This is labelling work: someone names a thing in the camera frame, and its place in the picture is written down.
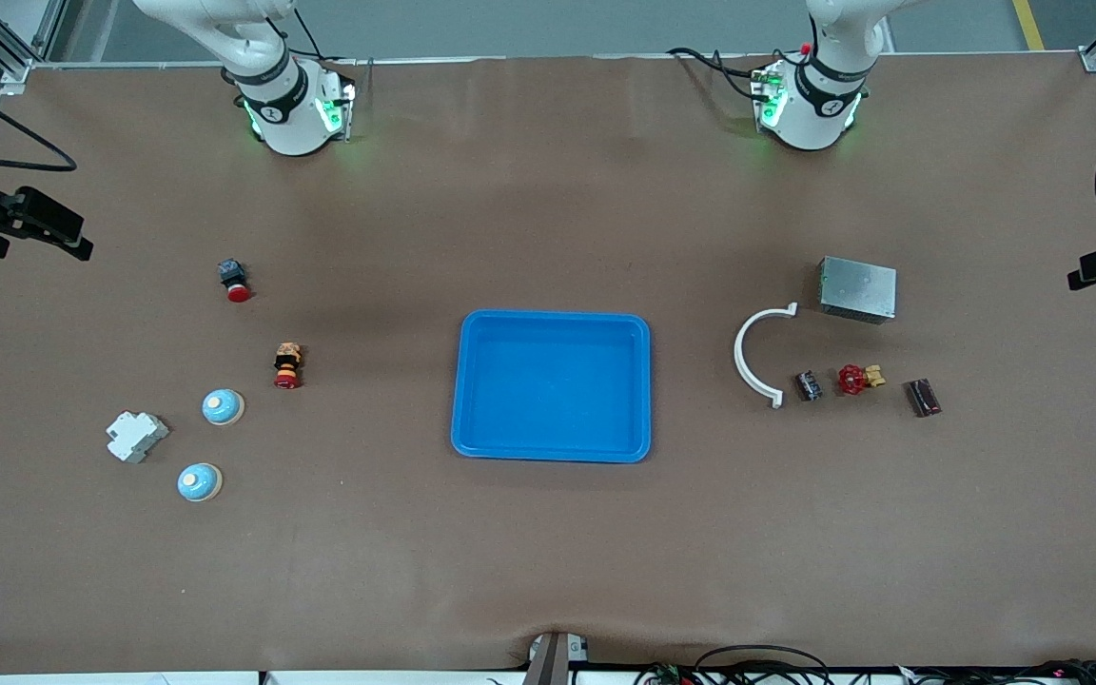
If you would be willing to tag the white circuit breaker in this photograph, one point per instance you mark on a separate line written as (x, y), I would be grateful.
(136, 437)

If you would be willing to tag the black red emergency button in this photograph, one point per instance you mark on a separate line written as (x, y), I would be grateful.
(234, 281)

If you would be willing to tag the white semicircular bracket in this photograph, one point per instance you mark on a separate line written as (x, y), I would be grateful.
(743, 366)

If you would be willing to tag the silver metal box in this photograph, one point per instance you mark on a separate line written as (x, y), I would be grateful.
(857, 288)

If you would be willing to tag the green connector plug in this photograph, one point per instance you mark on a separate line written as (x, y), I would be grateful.
(668, 674)

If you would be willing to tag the blue plastic tray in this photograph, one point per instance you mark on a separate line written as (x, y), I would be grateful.
(553, 390)

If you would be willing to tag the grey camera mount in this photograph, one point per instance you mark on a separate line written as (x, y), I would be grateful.
(557, 656)

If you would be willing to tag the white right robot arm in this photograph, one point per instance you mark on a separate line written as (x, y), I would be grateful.
(286, 114)

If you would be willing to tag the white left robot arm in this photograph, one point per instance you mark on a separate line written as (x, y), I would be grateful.
(819, 105)

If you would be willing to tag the red yellow push button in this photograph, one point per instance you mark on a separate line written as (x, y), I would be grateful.
(287, 366)

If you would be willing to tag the light blue call bell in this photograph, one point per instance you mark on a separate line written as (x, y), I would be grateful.
(223, 407)
(199, 482)

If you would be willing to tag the brass valve red handwheel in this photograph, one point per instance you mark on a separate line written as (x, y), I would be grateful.
(854, 380)

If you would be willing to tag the brown table mat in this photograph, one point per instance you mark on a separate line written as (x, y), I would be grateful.
(548, 552)

